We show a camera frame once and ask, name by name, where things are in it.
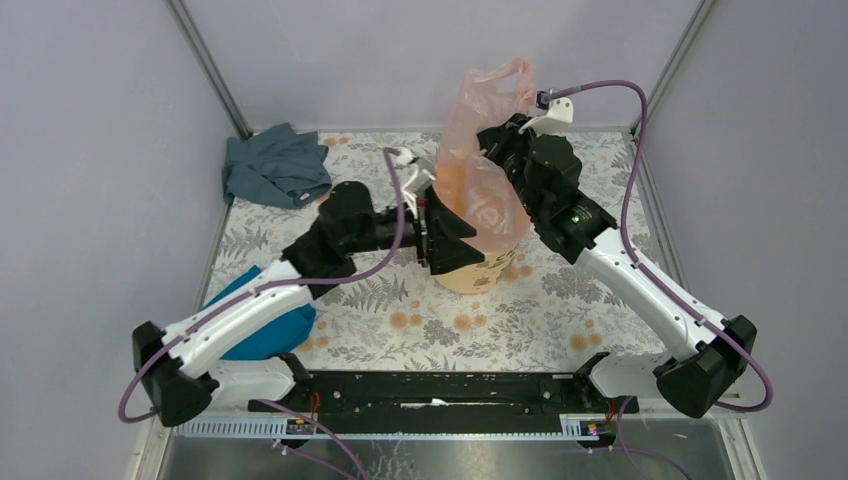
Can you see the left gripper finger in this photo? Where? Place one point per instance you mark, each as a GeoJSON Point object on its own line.
{"type": "Point", "coordinates": [446, 255]}
{"type": "Point", "coordinates": [441, 221]}

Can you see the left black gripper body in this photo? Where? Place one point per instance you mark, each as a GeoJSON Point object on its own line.
{"type": "Point", "coordinates": [424, 230]}

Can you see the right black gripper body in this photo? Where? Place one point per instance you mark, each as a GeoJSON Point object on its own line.
{"type": "Point", "coordinates": [515, 162]}

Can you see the yellow plastic trash bin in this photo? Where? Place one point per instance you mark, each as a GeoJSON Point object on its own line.
{"type": "Point", "coordinates": [474, 265]}

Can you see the pink plastic trash bag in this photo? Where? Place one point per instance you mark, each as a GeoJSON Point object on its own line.
{"type": "Point", "coordinates": [485, 99]}

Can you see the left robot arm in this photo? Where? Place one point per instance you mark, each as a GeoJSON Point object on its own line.
{"type": "Point", "coordinates": [181, 367]}

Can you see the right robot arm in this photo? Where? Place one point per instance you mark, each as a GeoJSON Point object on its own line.
{"type": "Point", "coordinates": [706, 352]}

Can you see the floral patterned table mat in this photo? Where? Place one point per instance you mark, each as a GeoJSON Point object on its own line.
{"type": "Point", "coordinates": [542, 315]}

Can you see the grey-blue cloth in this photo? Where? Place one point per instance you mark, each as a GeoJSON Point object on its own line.
{"type": "Point", "coordinates": [278, 167]}

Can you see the bright blue cloth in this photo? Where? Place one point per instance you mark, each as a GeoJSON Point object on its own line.
{"type": "Point", "coordinates": [281, 335]}

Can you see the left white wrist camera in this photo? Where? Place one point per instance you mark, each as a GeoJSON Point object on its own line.
{"type": "Point", "coordinates": [421, 176]}

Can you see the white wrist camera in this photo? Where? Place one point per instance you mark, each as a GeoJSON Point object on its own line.
{"type": "Point", "coordinates": [556, 121]}
{"type": "Point", "coordinates": [421, 176]}

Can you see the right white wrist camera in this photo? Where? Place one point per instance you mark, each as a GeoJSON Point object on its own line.
{"type": "Point", "coordinates": [556, 121]}

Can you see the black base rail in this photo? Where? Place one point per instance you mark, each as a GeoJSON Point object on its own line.
{"type": "Point", "coordinates": [419, 402]}

